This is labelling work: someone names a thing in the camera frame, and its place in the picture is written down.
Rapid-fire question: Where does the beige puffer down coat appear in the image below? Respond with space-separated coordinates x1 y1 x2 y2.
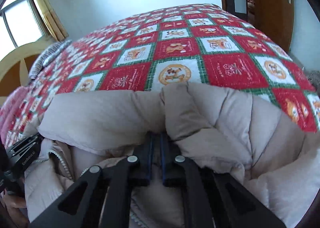
23 82 319 227

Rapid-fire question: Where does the pink folded blanket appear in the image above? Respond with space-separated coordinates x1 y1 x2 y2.
1 86 30 144

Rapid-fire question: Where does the cream wooden headboard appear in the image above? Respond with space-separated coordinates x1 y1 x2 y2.
1 36 55 105

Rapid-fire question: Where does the grey patterned pillow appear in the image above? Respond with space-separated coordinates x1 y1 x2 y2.
28 40 72 80

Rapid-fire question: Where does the red checkered patterned bedspread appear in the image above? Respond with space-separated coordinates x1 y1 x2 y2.
4 4 319 147

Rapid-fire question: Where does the yellow right curtain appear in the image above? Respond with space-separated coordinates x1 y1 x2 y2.
33 0 68 41

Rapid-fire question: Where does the brown wooden door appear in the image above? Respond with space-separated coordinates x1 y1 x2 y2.
254 0 294 52

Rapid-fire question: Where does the window with grey frame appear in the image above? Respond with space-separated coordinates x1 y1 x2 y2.
0 0 49 59

